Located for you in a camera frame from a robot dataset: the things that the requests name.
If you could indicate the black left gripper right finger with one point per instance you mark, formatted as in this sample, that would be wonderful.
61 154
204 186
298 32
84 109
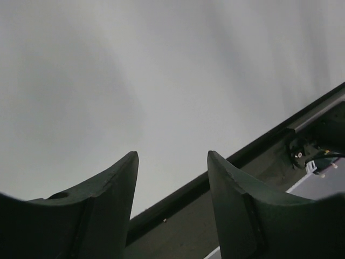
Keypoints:
254 220

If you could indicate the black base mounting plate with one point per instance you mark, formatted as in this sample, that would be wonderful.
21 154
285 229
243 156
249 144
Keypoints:
183 224

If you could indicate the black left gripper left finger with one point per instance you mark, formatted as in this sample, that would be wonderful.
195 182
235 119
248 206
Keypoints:
88 220

